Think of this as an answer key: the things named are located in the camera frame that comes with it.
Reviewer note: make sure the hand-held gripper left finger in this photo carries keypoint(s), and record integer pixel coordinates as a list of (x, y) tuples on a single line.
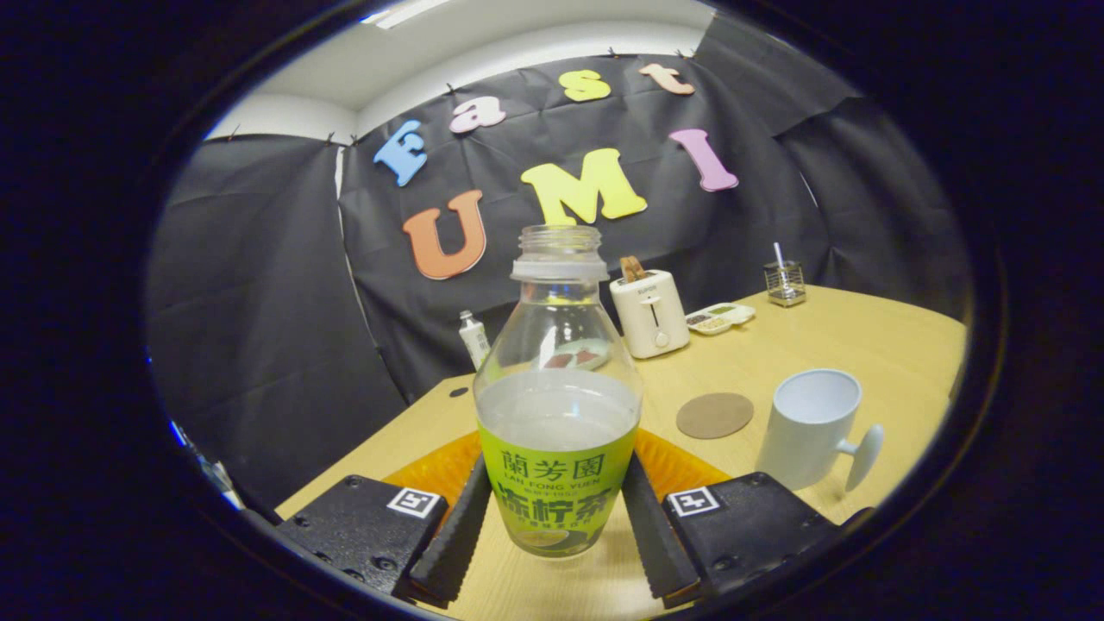
[(457, 535)]

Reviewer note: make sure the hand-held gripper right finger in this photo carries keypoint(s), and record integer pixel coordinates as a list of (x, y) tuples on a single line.
[(655, 535)]

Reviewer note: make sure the green label juice bottle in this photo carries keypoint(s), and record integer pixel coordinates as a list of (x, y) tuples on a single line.
[(556, 492)]

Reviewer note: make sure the brown round coaster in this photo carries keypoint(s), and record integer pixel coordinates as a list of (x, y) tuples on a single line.
[(714, 416)]

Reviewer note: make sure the white cup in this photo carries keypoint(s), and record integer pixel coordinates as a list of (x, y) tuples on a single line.
[(806, 431)]

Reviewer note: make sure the white and green spray bottle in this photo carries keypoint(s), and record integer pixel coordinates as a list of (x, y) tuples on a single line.
[(474, 341)]

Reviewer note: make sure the white toaster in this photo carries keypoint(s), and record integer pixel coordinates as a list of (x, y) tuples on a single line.
[(651, 315)]

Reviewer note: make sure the white divided dish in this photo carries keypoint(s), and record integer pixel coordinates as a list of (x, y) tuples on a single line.
[(720, 317)]

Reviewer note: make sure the brown bread in toaster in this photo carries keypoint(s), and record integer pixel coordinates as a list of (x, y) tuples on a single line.
[(633, 269)]

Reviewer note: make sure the clear square holder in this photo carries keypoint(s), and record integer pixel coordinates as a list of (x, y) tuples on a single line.
[(785, 286)]

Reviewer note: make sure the wooden table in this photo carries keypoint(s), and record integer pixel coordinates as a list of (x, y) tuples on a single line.
[(862, 345)]

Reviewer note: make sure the white straw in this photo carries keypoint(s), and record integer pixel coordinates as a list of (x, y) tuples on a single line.
[(779, 254)]

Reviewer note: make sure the large ceiling light panel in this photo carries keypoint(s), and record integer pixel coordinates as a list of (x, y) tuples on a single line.
[(405, 12)]

